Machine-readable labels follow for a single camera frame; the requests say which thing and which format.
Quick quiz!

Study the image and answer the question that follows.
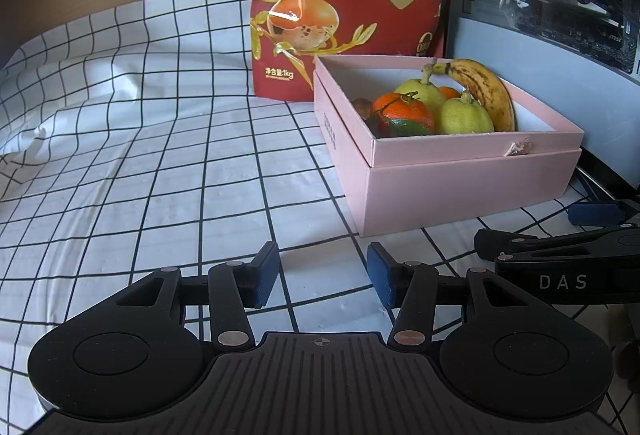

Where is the red snack bag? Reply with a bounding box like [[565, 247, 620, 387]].
[[243, 0, 460, 101]]

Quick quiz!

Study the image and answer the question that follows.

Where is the glass-sided computer case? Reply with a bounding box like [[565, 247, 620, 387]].
[[442, 0, 640, 196]]

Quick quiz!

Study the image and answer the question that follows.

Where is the pink cardboard box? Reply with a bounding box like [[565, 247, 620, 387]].
[[312, 55, 586, 238]]

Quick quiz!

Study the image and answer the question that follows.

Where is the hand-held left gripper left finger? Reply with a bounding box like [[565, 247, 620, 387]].
[[112, 241, 282, 352]]

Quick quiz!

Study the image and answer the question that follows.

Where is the orange tangerine with leaf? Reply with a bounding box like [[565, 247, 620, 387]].
[[371, 92, 435, 138]]

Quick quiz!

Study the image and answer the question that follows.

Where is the spotted yellow banana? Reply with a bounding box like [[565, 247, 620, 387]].
[[431, 58, 517, 133]]

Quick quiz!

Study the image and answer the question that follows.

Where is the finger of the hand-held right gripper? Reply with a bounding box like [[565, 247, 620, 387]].
[[569, 199, 640, 227], [474, 222, 640, 263]]

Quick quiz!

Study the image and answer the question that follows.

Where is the white black-grid cloth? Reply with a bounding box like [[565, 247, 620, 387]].
[[0, 0, 640, 435]]

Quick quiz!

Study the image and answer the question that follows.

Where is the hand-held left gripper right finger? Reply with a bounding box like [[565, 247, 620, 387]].
[[366, 242, 543, 349]]

